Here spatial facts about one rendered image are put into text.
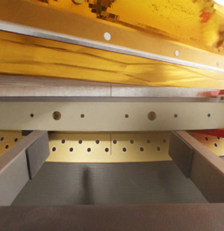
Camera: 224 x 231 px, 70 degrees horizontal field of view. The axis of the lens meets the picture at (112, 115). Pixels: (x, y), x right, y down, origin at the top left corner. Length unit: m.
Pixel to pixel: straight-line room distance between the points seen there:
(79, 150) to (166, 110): 0.17
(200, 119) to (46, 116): 0.26
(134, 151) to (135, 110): 0.08
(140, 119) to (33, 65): 0.17
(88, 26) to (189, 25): 0.20
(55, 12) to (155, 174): 0.29
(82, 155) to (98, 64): 0.16
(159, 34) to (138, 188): 0.27
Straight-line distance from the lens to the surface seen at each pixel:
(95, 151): 0.30
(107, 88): 0.30
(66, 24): 0.24
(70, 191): 0.30
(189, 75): 0.39
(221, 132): 0.34
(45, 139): 0.16
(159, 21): 0.32
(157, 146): 0.32
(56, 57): 0.23
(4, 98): 0.40
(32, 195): 0.33
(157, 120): 0.27
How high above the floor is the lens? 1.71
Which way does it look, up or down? 5 degrees down
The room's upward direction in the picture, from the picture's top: straight up
